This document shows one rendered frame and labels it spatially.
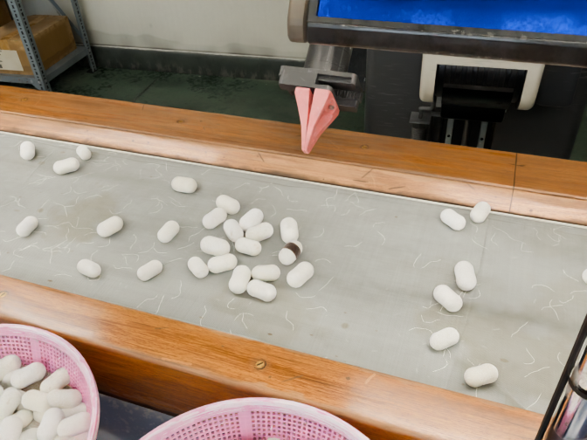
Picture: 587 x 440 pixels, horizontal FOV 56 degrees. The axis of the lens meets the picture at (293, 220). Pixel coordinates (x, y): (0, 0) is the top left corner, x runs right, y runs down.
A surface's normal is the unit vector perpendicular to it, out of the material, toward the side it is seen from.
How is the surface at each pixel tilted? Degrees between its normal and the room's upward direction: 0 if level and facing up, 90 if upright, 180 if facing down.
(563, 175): 0
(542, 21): 58
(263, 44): 89
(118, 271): 0
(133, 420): 0
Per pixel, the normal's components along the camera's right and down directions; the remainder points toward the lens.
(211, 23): -0.28, 0.59
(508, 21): -0.31, 0.09
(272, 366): -0.05, -0.78
